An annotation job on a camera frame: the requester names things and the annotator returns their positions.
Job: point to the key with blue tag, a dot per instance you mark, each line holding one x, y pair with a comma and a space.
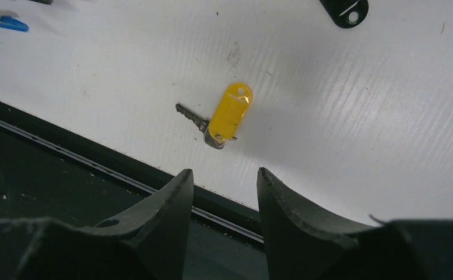
9, 20

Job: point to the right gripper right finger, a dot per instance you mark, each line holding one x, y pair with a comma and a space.
303, 240

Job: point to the key with yellow tag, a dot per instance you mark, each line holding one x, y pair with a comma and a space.
228, 115

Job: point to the key with black tag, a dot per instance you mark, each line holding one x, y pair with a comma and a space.
346, 14

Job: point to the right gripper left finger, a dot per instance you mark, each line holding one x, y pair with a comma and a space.
146, 241

